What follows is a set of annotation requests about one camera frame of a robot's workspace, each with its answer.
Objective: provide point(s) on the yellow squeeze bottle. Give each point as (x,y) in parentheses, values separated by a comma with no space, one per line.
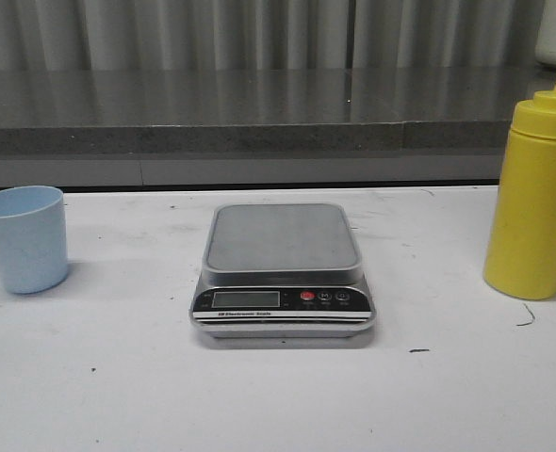
(521,255)

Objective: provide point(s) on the grey stone counter ledge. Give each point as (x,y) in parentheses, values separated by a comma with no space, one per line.
(383,112)

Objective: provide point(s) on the silver digital kitchen scale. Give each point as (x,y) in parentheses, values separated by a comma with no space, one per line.
(282,271)

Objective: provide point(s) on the light blue plastic cup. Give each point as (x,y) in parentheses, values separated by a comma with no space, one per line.
(33,243)

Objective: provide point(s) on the white pleated curtain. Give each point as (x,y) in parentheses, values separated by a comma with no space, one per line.
(265,35)

